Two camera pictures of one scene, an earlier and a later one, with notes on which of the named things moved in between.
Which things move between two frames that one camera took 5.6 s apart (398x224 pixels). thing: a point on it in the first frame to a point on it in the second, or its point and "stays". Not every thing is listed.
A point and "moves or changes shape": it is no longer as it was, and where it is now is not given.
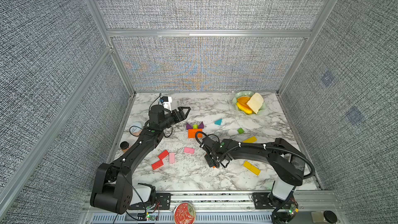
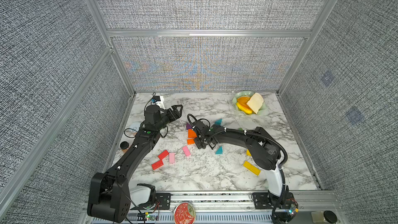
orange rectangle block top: (192, 131) stays
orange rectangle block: (192, 135) stays
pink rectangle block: (188, 150) moves or changes shape
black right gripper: (210, 164) to (198, 145)
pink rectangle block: (172, 157) stays
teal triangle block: (218, 122) stays
